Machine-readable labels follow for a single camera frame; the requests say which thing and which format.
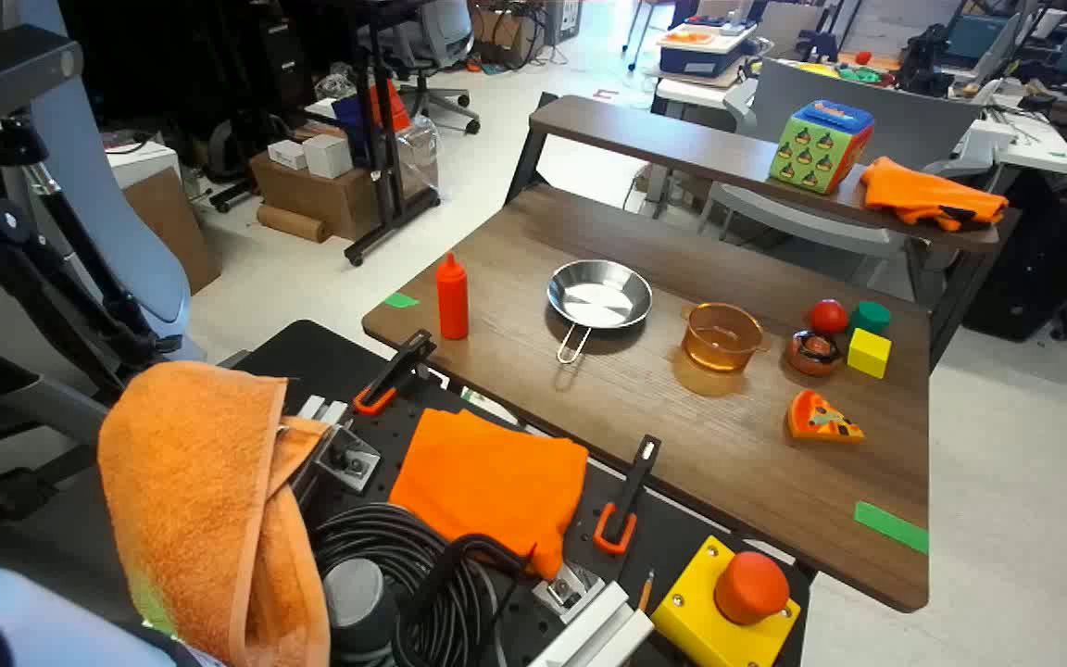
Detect amber transparent bowl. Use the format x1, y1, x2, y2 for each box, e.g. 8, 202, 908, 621
678, 301, 766, 377

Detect long green tape strip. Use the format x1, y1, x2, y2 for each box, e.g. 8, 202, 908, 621
852, 497, 934, 559

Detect toy pizza slice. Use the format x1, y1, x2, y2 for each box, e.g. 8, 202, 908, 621
782, 386, 865, 453

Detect yellow emergency stop box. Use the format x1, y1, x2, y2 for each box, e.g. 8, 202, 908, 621
647, 532, 803, 667

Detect large cardboard box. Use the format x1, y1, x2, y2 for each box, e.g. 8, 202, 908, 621
249, 148, 406, 245

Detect black cable coil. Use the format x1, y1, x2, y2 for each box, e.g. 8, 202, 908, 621
307, 497, 537, 667

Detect colourful toy cube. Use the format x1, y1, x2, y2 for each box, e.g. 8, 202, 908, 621
766, 97, 879, 196

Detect device with orange top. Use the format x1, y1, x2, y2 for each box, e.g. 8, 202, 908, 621
654, 17, 761, 81

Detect small white bracket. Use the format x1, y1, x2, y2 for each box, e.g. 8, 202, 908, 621
293, 394, 350, 431

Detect silver metal pan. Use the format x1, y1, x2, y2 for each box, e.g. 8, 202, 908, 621
540, 254, 658, 370

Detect folded orange cloth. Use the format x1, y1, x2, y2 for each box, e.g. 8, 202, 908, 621
385, 405, 594, 585

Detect black clamp orange handle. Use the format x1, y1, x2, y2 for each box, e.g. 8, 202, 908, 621
349, 326, 440, 423
589, 431, 668, 563

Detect black stereo camera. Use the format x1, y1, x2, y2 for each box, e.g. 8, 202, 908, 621
0, 21, 87, 139

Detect grey cylinder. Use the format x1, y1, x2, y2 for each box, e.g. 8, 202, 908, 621
322, 557, 400, 667

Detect black camera tripod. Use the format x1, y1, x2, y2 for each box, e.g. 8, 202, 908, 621
0, 116, 175, 548

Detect aluminium extrusion bar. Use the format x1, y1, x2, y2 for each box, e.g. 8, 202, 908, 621
529, 575, 658, 667

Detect crumpled orange cloth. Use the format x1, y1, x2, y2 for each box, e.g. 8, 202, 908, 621
857, 153, 1010, 237

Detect grey office chair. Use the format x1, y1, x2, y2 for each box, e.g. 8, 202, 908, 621
370, 0, 486, 139

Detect black floor stand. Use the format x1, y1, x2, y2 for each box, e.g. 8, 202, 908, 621
340, 0, 444, 269

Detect square metal bracket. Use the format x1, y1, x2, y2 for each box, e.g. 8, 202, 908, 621
310, 423, 385, 491
529, 563, 602, 625

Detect orange terry towel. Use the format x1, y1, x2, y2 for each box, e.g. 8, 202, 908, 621
93, 360, 333, 667

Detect cardboard tube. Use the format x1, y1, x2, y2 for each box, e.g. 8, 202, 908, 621
250, 198, 329, 245

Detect brown cardboard box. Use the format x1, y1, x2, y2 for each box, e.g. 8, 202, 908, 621
117, 164, 227, 297

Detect black office chair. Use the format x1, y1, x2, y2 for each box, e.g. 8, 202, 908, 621
959, 159, 1067, 373

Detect red squeeze bottle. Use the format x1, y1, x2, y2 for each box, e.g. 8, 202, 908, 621
432, 250, 474, 345

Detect white height-adjustable desk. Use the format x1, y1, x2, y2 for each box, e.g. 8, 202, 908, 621
647, 69, 766, 133

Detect dark wooden bench table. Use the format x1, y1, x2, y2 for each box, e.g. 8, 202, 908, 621
503, 90, 1021, 368

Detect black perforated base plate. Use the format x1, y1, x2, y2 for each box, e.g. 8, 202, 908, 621
229, 313, 816, 667

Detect red toy ball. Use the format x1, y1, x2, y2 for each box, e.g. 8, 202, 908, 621
803, 297, 852, 339

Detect green toy block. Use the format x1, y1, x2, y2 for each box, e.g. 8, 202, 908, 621
852, 297, 897, 338

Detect brown toy donut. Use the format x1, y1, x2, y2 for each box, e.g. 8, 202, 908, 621
782, 326, 843, 380

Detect white cardboard boxes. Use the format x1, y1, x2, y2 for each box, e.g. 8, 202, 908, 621
264, 124, 359, 182

